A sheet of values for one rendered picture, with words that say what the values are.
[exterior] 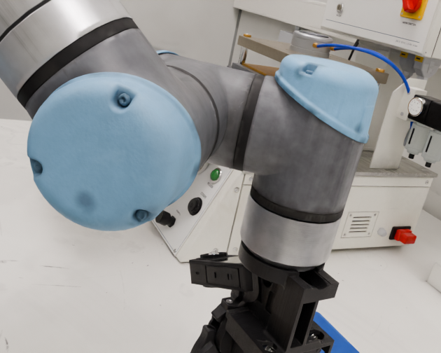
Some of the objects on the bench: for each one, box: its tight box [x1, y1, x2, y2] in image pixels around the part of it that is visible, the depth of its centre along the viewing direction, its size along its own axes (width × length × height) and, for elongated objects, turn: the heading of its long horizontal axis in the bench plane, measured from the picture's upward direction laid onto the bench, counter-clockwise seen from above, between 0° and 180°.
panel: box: [152, 163, 234, 256], centre depth 100 cm, size 2×30×19 cm, turn 177°
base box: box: [176, 169, 433, 262], centre depth 110 cm, size 54×38×17 cm
